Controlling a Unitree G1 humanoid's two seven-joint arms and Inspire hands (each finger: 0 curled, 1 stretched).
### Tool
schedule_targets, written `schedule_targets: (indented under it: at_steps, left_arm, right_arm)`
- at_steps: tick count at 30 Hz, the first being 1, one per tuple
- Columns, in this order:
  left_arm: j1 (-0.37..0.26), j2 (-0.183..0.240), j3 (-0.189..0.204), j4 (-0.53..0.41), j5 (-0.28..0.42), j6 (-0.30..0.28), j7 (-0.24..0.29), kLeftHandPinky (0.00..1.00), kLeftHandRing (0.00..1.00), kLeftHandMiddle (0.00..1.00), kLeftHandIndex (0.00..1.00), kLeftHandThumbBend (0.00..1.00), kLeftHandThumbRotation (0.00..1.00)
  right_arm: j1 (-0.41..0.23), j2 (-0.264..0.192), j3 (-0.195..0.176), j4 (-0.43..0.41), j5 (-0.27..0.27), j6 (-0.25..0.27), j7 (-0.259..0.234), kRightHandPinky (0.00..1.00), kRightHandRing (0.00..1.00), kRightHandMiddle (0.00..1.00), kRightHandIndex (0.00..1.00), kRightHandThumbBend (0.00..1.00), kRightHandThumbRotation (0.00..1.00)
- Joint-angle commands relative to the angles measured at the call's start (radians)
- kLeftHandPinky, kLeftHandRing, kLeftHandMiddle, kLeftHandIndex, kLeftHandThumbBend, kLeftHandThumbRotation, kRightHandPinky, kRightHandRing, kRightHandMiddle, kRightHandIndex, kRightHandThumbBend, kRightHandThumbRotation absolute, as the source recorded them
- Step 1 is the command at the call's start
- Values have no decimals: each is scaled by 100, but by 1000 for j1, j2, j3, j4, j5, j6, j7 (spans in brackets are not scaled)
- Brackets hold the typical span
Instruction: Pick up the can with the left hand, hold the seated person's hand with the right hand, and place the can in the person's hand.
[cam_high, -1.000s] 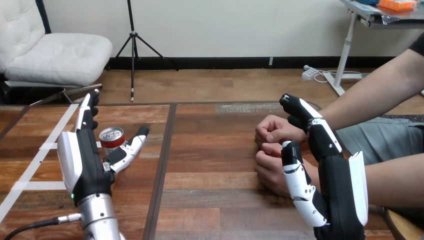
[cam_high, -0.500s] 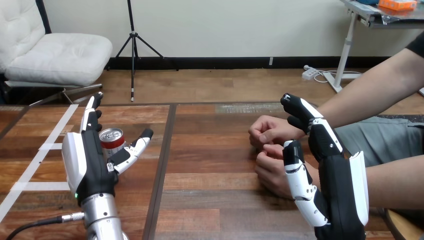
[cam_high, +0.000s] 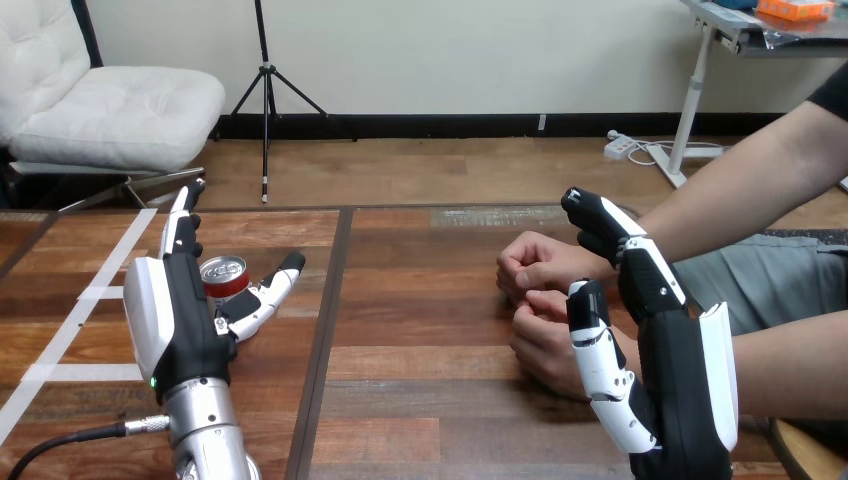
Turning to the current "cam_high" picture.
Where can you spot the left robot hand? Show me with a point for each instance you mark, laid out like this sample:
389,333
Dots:
185,318

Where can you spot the person's hand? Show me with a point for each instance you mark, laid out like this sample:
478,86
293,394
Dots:
550,265
543,344

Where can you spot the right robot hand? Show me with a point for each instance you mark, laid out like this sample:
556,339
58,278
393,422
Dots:
676,384

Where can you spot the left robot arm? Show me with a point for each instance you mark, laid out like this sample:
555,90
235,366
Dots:
205,430

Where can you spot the person's forearm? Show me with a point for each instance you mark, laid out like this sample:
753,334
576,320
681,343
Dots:
788,371
742,192

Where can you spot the red and white drink can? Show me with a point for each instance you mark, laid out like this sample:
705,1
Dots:
225,281

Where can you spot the person's body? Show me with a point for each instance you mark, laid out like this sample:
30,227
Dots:
768,278

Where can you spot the white power strip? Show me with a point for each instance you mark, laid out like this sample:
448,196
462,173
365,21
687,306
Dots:
618,146

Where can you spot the round wooden stool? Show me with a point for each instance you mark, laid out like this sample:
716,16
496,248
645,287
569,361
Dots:
811,457

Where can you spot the white desk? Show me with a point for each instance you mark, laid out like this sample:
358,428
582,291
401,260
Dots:
692,99

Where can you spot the white cushioned chair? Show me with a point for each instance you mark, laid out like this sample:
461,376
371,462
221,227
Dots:
106,112

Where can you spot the black tripod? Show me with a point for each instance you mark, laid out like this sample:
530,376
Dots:
267,99

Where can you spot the orange thing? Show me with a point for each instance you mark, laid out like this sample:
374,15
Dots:
795,8

